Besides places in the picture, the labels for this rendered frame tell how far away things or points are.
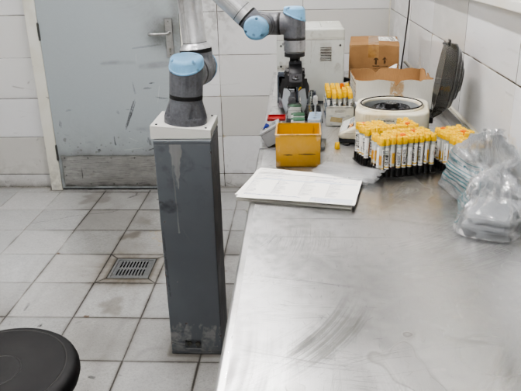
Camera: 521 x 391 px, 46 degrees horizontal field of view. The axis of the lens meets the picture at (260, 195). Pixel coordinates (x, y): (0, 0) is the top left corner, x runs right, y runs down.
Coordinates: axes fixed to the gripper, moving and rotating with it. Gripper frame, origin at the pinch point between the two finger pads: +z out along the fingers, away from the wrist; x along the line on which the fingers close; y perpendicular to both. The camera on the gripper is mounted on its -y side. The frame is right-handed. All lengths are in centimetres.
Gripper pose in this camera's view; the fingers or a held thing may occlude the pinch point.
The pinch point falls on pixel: (294, 110)
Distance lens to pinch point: 221.2
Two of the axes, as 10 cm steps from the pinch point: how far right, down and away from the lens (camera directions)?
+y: 0.9, -3.7, 9.3
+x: -10.0, -0.1, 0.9
